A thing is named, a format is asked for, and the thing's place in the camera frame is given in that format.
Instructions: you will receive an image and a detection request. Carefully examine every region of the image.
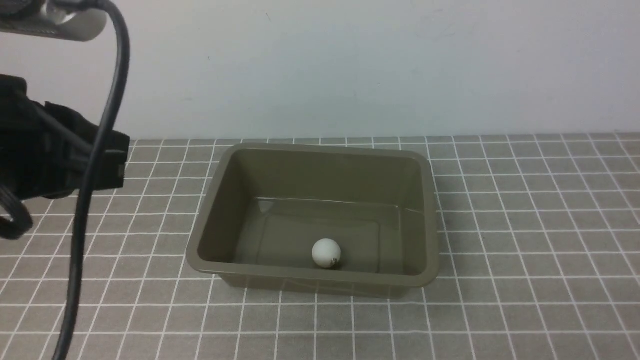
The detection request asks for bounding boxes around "black cable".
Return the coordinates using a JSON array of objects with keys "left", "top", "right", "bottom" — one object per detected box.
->
[{"left": 52, "top": 0, "right": 131, "bottom": 360}]

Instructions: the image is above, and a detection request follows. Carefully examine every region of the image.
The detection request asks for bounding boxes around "white table-tennis ball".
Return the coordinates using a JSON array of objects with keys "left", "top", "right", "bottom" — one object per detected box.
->
[{"left": 311, "top": 238, "right": 342, "bottom": 269}]

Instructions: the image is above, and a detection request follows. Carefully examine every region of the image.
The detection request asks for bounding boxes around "grey checked tablecloth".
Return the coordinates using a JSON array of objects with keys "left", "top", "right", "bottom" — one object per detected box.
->
[{"left": 0, "top": 132, "right": 640, "bottom": 360}]

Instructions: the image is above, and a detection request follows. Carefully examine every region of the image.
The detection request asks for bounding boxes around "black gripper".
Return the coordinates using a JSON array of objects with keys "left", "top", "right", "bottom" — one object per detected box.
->
[{"left": 0, "top": 75, "right": 98, "bottom": 201}]

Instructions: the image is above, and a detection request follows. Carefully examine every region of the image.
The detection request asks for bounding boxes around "olive green plastic bin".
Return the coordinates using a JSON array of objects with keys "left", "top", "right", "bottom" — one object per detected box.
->
[{"left": 185, "top": 143, "right": 441, "bottom": 299}]

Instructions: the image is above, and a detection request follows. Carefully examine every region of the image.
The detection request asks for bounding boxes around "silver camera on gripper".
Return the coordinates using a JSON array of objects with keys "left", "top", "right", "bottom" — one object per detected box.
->
[{"left": 0, "top": 0, "right": 108, "bottom": 43}]

